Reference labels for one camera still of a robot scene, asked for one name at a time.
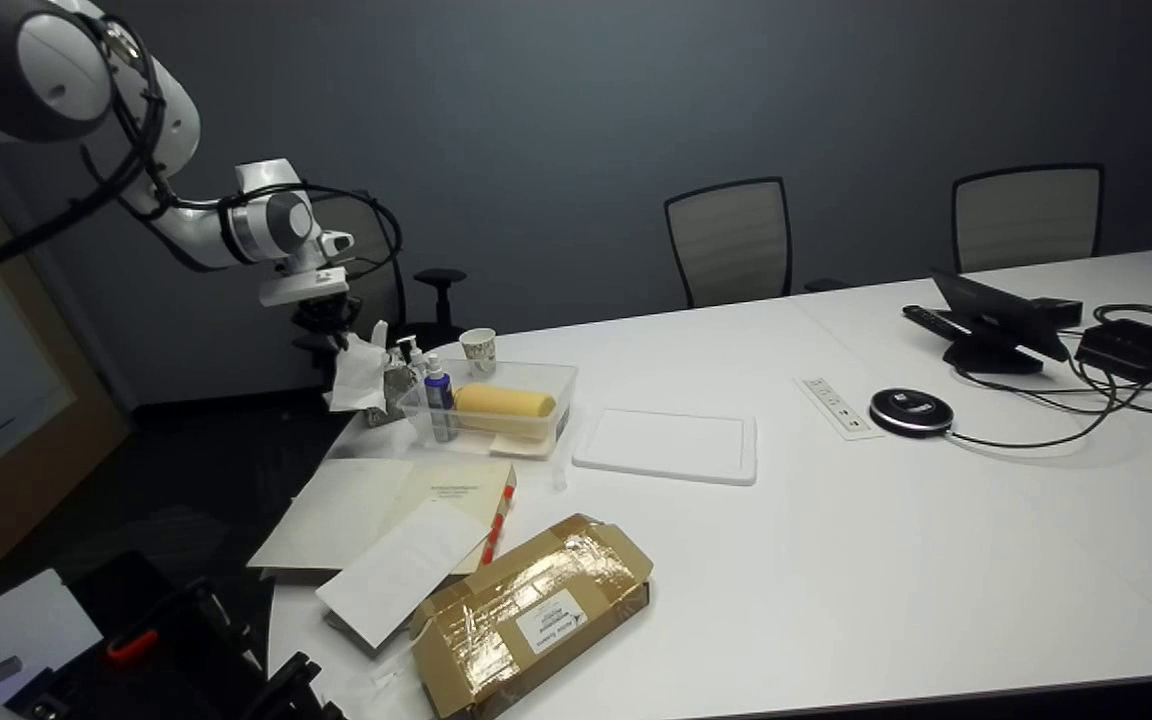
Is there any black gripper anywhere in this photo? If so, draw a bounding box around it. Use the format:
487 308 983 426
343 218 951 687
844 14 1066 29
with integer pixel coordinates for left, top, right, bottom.
289 297 359 359

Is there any white tissue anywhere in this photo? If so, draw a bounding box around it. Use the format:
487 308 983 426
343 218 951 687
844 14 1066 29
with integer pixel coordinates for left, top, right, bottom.
323 316 395 419

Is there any small blue bottle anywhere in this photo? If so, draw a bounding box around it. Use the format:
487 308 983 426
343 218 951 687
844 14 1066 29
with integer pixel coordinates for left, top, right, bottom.
421 367 459 449

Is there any white cup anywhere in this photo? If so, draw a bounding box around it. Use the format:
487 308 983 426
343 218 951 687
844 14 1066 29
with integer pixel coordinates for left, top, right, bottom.
456 323 502 379

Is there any yellow sponge block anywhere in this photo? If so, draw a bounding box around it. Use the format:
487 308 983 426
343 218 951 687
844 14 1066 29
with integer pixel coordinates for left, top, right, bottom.
453 379 559 426

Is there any cream sheet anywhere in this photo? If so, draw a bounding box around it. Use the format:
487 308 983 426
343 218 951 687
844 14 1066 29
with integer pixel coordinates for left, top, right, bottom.
407 456 517 542

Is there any clear plastic container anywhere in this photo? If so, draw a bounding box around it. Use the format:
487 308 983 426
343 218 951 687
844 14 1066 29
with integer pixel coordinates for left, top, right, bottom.
401 358 582 465

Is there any red pen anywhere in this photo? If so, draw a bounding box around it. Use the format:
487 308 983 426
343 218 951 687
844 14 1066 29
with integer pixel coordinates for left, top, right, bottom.
471 465 526 571

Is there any white paper sheet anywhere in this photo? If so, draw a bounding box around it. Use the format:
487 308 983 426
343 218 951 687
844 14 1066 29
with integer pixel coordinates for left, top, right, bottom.
312 491 487 653

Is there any wood-framed door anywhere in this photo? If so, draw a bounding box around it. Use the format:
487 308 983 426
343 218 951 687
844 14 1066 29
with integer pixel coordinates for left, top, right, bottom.
0 141 138 579

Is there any black robot platform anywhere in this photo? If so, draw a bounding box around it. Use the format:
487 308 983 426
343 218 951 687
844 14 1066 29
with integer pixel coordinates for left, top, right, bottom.
11 543 349 720

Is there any brown cardboard box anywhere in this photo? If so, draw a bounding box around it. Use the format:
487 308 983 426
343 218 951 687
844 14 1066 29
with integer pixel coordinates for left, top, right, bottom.
407 512 657 720

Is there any white flat tray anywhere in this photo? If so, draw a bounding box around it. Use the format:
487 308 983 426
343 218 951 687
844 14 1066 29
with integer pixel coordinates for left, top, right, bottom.
569 404 759 489

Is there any white paper on platform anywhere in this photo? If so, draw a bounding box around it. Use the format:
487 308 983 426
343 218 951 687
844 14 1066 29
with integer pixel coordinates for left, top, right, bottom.
0 564 110 714

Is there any white remote control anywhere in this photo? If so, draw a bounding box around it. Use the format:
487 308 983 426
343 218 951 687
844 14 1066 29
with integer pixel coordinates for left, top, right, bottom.
797 373 878 441

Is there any round black speaker puck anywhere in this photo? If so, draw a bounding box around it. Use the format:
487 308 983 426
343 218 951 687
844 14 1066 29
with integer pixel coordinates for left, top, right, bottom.
865 386 955 441

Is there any black video bar device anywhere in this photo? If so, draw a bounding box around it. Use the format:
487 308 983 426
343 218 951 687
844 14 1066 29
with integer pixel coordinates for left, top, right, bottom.
900 272 1088 376

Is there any black power adapter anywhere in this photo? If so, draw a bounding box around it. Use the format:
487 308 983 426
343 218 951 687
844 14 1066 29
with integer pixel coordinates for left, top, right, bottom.
1074 316 1152 386

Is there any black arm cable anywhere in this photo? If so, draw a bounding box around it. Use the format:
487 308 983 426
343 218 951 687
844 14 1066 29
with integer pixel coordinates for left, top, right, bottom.
0 26 407 302

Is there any black table cable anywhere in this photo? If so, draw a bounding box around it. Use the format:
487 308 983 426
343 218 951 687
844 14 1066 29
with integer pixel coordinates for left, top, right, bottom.
946 302 1152 456

